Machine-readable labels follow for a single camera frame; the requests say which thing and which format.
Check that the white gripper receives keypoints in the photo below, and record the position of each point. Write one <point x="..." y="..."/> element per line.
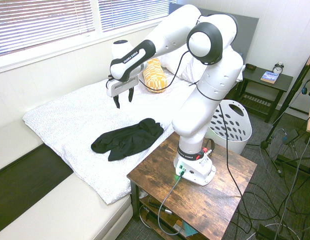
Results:
<point x="122" y="86"/>

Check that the teal paper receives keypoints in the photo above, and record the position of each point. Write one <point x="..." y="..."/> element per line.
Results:
<point x="188" y="228"/>

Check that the narrow window blind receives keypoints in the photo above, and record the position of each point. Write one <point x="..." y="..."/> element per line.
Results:
<point x="134" y="12"/>

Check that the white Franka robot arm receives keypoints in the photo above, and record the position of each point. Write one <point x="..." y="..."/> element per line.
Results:
<point x="207" y="100"/>

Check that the small dark box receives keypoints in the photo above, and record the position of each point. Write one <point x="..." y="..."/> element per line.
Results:
<point x="251" y="67"/>

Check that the blue book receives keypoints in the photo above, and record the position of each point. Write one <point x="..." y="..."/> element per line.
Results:
<point x="269" y="77"/>

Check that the white bed pillow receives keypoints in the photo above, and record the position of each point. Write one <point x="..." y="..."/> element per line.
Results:
<point x="169" y="61"/>

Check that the rustic wooden side table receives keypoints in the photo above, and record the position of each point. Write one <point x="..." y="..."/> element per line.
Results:
<point x="207" y="200"/>

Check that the black power adapter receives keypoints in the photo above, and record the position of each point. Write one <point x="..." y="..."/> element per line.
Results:
<point x="290" y="136"/>

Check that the black nightstand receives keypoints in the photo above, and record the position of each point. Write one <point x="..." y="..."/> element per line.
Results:
<point x="282" y="82"/>

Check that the blue headphones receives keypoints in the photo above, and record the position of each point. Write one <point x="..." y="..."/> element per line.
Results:
<point x="305" y="90"/>

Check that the wide window blind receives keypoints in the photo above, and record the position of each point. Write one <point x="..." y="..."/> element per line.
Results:
<point x="45" y="22"/>

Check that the cream mattress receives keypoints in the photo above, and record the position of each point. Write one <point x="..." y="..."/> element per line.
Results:
<point x="57" y="212"/>

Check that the black light stand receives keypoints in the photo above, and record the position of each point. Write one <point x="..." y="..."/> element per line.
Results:
<point x="292" y="92"/>

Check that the white perforated laundry basket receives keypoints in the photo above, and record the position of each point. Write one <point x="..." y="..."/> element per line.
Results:
<point x="234" y="140"/>

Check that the black clothes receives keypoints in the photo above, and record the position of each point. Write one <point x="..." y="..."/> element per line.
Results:
<point x="129" y="140"/>

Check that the yellow white bolster pillow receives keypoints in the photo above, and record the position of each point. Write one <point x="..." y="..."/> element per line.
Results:
<point x="156" y="77"/>

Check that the black alarm clock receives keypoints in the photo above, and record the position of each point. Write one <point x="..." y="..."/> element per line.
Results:
<point x="278" y="68"/>

